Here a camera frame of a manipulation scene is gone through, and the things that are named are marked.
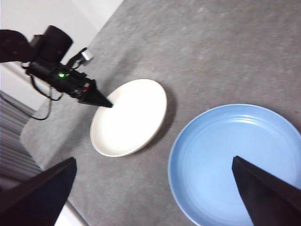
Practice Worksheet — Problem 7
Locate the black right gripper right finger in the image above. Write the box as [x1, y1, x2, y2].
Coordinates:
[231, 155, 301, 226]

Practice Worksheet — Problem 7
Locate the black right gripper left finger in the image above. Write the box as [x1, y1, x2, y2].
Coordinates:
[0, 157, 78, 226]

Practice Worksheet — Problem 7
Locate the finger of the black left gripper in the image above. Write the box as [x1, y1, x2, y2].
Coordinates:
[79, 80, 113, 108]

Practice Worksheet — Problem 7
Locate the white round plate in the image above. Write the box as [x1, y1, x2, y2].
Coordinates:
[89, 79, 168, 158]

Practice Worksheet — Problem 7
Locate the blue round plate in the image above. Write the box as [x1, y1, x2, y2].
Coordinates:
[167, 103, 301, 226]

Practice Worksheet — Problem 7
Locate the grey slatted panel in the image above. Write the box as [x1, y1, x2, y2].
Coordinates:
[0, 90, 45, 186]

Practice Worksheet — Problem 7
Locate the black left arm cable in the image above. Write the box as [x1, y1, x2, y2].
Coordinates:
[30, 75, 64, 121]

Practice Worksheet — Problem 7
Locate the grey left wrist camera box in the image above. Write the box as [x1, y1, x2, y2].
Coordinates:
[81, 48, 93, 62]

